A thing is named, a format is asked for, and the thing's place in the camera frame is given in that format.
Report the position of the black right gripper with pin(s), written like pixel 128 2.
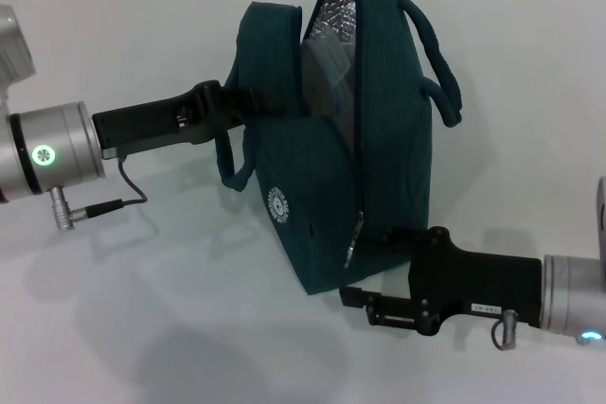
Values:
pixel 478 281

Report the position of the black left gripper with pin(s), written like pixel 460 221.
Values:
pixel 156 125

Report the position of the dark teal insulated bag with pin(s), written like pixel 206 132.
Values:
pixel 379 139

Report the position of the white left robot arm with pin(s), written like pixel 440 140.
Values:
pixel 52 153

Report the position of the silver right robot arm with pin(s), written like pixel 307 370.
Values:
pixel 575 295

